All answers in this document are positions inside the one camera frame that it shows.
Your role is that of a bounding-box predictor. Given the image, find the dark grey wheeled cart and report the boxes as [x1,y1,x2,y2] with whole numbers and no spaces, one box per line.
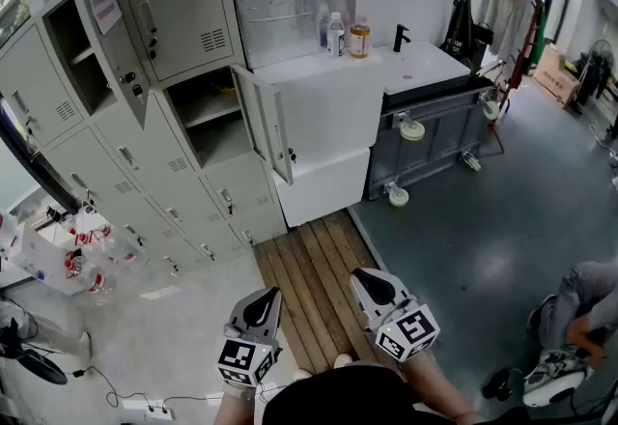
[365,74,506,208]

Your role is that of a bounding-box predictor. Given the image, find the wooden coat stand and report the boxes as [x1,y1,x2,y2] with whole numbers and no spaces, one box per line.
[496,0,547,125]

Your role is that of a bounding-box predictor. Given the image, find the person's black shirt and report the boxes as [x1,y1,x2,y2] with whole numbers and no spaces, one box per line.
[260,362,484,425]

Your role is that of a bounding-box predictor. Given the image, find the white sink top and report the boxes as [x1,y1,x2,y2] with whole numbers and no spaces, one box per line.
[378,40,473,97]

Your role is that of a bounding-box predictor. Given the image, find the grey metal locker door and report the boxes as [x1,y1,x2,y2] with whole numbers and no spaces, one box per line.
[230,64,295,186]

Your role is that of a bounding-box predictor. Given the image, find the black floor cable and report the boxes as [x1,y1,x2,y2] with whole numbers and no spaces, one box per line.
[71,364,228,414]

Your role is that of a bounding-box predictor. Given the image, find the white hanging garments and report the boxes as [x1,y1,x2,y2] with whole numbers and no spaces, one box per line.
[475,0,537,62]

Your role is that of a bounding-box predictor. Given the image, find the grey metal locker cabinet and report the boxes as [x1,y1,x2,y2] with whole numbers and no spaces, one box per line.
[0,0,296,280]

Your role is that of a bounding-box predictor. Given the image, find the wooden slatted platform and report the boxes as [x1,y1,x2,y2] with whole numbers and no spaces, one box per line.
[253,208,405,379]

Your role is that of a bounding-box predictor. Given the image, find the paper notice sheet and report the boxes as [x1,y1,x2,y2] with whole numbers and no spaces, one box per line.
[84,0,125,37]

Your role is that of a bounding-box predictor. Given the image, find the amber liquid bottle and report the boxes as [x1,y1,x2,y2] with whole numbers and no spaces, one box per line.
[349,14,372,60]

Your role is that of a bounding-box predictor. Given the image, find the large white block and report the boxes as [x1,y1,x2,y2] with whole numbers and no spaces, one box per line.
[252,50,387,168]

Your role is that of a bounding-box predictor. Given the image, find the black faucet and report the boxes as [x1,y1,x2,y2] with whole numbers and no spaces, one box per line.
[392,23,412,54]

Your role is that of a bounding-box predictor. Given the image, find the person's right forearm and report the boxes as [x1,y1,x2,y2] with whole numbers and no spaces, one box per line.
[400,350,479,425]

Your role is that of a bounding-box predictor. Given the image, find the black floor fan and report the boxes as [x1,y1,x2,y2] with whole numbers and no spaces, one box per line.
[575,39,615,115]

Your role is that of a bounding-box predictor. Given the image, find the person's left forearm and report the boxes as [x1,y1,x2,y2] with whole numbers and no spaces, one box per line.
[214,383,257,425]

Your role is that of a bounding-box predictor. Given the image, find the clear plastic water bottle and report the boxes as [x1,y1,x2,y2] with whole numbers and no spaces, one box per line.
[325,11,346,59]

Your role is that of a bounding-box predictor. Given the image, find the white power strip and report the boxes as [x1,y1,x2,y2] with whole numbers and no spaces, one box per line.
[123,396,176,422]

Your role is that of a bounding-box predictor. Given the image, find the large dispenser water bottle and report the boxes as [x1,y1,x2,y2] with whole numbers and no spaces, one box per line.
[0,208,24,265]

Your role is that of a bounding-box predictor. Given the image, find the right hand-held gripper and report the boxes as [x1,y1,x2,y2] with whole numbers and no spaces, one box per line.
[349,268,441,363]

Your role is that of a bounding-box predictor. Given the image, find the brown box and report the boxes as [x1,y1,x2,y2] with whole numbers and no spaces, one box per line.
[532,43,581,111]

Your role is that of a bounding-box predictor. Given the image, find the black-framed window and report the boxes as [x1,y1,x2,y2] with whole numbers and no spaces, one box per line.
[0,94,86,216]

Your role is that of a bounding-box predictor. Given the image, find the black tote bag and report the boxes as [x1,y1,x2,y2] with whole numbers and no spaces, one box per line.
[438,0,479,71]

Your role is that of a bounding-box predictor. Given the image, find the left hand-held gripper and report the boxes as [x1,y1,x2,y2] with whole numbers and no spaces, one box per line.
[215,287,284,388]

